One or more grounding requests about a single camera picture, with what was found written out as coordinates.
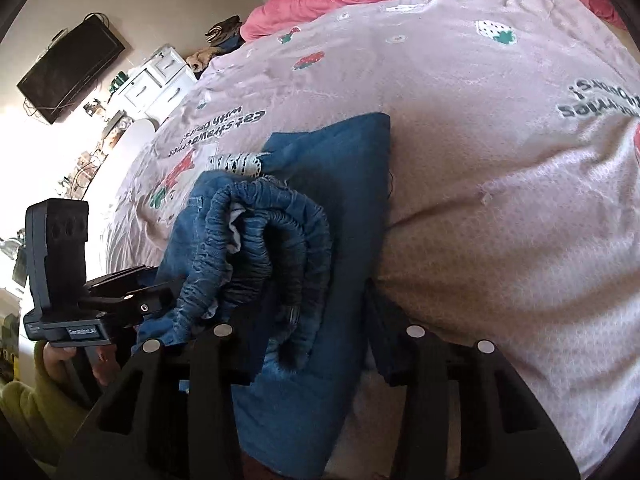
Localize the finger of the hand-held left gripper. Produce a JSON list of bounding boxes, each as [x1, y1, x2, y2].
[[82, 265, 177, 318]]

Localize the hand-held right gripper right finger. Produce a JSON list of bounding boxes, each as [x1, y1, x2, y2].
[[365, 277, 581, 480]]

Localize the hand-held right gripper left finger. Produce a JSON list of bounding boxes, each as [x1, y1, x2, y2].
[[55, 307, 276, 480]]

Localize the blue denim pants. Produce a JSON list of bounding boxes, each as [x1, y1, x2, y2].
[[137, 112, 393, 478]]

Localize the person's left hand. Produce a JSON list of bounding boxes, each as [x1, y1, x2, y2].
[[42, 342, 123, 388]]

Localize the white round table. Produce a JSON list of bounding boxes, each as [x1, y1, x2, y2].
[[107, 117, 158, 161]]

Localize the white drawer cabinet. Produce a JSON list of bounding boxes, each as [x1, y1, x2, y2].
[[117, 45, 198, 121]]

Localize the pile of brown clothes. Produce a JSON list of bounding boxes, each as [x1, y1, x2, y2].
[[187, 16, 251, 73]]

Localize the black wall television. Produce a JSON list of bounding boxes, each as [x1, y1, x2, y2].
[[16, 15, 126, 125]]

